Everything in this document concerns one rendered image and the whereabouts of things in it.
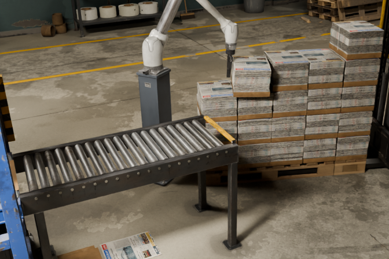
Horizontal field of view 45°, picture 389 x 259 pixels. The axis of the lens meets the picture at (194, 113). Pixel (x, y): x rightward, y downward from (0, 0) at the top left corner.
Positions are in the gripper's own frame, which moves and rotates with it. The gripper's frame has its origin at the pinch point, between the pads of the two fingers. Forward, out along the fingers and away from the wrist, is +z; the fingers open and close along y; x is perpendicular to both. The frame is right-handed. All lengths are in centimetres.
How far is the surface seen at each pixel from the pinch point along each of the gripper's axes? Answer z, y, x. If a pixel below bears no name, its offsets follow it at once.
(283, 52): -15, 11, -48
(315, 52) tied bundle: -16, 10, -75
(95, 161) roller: 23, -104, 99
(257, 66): -12.3, -18.4, -19.1
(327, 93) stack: 11, -16, -80
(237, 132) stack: 46.0, -16.4, -8.4
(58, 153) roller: 25, -91, 123
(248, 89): 4.8, -24.4, -11.6
